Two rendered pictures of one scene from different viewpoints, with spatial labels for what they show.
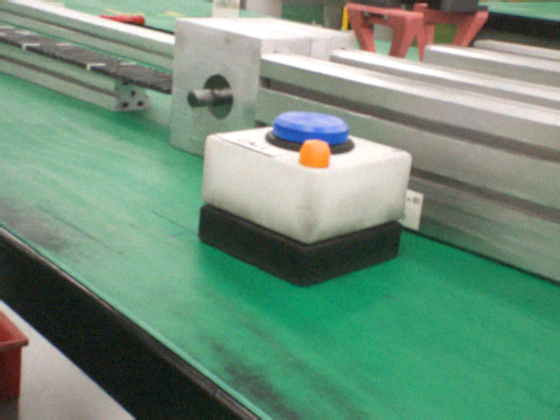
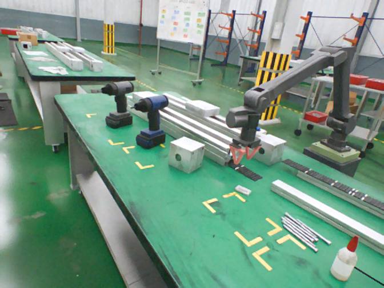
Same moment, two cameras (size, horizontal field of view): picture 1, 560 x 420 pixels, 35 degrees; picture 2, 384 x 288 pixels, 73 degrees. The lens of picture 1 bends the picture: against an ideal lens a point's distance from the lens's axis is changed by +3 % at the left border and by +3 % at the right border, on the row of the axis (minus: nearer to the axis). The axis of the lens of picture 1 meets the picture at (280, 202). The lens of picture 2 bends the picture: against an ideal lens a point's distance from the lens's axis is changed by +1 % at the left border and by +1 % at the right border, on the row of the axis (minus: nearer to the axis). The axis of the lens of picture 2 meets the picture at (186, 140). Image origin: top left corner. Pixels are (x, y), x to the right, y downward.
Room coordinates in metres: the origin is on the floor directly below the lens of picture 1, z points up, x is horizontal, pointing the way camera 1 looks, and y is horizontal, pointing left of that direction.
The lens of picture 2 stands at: (1.75, -0.26, 1.27)
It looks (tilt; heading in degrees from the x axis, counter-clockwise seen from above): 23 degrees down; 185
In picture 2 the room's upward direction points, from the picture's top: 7 degrees clockwise
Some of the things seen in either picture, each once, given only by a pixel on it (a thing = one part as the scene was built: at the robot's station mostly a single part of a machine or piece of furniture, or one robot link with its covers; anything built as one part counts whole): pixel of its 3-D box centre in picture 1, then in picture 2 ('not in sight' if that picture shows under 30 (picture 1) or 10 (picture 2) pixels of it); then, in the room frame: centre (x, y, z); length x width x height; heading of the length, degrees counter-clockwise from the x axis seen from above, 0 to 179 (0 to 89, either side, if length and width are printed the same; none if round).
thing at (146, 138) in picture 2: not in sight; (147, 122); (0.72, -0.51, 0.89); 0.20 x 0.08 x 0.22; 151
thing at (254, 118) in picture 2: not in sight; (250, 119); (0.80, -0.11, 0.99); 0.07 x 0.06 x 0.07; 125
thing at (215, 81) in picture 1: (249, 92); (270, 148); (0.65, 0.03, 0.83); 0.12 x 0.09 x 0.10; 138
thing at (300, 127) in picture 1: (310, 136); not in sight; (0.45, -0.01, 0.84); 0.04 x 0.04 x 0.02
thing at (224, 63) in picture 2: not in sight; (223, 38); (-9.88, -0.24, 1.10); 3.30 x 0.90 x 2.20; 41
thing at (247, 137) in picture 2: not in sight; (248, 134); (0.80, -0.10, 0.93); 0.10 x 0.07 x 0.07; 138
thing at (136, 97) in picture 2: not in sight; (148, 100); (0.33, -0.62, 0.87); 0.16 x 0.11 x 0.07; 48
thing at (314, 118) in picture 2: not in sight; (340, 108); (-2.06, 1.53, 0.50); 1.03 x 0.55 x 1.01; 53
